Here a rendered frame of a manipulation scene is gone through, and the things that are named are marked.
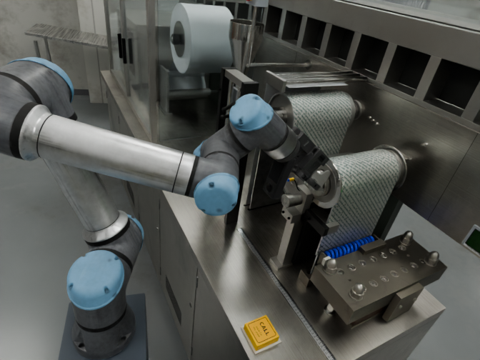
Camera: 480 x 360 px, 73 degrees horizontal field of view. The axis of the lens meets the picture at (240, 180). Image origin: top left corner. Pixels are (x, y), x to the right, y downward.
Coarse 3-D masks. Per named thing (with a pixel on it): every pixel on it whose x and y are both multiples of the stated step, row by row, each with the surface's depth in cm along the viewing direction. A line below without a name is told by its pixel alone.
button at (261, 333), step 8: (256, 320) 89; (264, 320) 90; (248, 328) 87; (256, 328) 87; (264, 328) 88; (272, 328) 88; (256, 336) 85; (264, 336) 86; (272, 336) 86; (256, 344) 84; (264, 344) 85
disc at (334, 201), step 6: (330, 162) 86; (336, 168) 85; (336, 174) 85; (336, 180) 85; (336, 186) 86; (336, 192) 86; (336, 198) 86; (318, 204) 93; (324, 204) 91; (330, 204) 89
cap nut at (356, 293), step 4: (356, 284) 85; (360, 284) 85; (352, 288) 86; (356, 288) 85; (360, 288) 84; (352, 292) 86; (356, 292) 85; (360, 292) 84; (352, 296) 86; (356, 296) 85; (360, 296) 85; (356, 300) 86; (360, 300) 86
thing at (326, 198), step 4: (396, 160) 97; (320, 168) 90; (324, 168) 88; (328, 168) 87; (400, 168) 97; (332, 172) 86; (400, 172) 97; (332, 176) 86; (332, 180) 86; (332, 184) 87; (332, 188) 87; (332, 192) 87; (316, 196) 93; (320, 196) 92; (324, 196) 90; (328, 196) 89; (332, 196) 87; (320, 200) 92; (324, 200) 90; (328, 200) 89
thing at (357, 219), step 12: (348, 204) 92; (360, 204) 95; (372, 204) 98; (384, 204) 102; (336, 216) 92; (348, 216) 95; (360, 216) 99; (372, 216) 102; (348, 228) 99; (360, 228) 103; (372, 228) 107; (324, 240) 96; (336, 240) 100; (348, 240) 103
